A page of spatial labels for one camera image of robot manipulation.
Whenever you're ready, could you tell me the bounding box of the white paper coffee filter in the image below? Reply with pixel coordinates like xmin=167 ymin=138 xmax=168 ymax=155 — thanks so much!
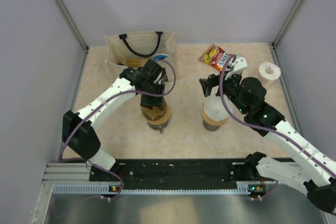
xmin=204 ymin=95 xmax=230 ymax=122

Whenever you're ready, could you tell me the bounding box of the red yellow candy packet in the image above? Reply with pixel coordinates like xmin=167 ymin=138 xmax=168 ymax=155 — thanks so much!
xmin=198 ymin=44 xmax=232 ymax=71

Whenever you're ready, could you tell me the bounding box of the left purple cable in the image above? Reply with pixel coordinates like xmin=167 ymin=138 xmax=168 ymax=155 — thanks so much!
xmin=57 ymin=60 xmax=177 ymax=204

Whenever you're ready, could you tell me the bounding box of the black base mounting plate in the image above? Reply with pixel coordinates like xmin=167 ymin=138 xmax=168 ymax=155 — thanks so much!
xmin=89 ymin=158 xmax=266 ymax=190

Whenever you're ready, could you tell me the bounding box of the blue white item in bag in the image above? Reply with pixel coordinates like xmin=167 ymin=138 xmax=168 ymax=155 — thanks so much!
xmin=154 ymin=54 xmax=168 ymax=61

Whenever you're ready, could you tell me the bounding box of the glass carafe with handle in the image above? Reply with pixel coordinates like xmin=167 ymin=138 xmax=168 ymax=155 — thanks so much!
xmin=148 ymin=124 xmax=167 ymax=134

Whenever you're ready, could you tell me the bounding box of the grey slotted cable duct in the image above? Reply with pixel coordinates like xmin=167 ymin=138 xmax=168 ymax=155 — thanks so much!
xmin=52 ymin=181 xmax=266 ymax=195

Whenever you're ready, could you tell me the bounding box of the white tape roll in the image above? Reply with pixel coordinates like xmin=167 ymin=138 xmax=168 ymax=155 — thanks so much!
xmin=258 ymin=62 xmax=281 ymax=81

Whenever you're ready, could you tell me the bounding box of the beige canvas tote bag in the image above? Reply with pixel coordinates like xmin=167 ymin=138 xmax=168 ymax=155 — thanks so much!
xmin=105 ymin=31 xmax=177 ymax=83

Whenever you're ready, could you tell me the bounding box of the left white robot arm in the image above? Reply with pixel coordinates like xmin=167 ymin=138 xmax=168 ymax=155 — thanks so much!
xmin=62 ymin=59 xmax=166 ymax=180

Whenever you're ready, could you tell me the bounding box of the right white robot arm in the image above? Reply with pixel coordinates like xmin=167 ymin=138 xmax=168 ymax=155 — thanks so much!
xmin=199 ymin=55 xmax=335 ymax=215

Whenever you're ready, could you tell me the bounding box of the brown box in bag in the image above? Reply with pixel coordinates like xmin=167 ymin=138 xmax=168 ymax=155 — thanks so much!
xmin=122 ymin=59 xmax=147 ymax=69

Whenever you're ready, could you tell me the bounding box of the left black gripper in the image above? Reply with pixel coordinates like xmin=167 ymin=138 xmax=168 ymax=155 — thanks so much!
xmin=140 ymin=81 xmax=165 ymax=111

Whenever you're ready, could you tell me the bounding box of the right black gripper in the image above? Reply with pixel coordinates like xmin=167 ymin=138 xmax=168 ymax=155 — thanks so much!
xmin=199 ymin=69 xmax=248 ymax=115

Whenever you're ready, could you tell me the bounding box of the grey glass carafe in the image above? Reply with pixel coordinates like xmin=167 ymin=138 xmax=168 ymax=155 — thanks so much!
xmin=203 ymin=121 xmax=221 ymax=132

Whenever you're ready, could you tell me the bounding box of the brown paper coffee filter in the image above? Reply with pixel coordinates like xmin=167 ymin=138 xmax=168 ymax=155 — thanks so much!
xmin=141 ymin=101 xmax=171 ymax=125

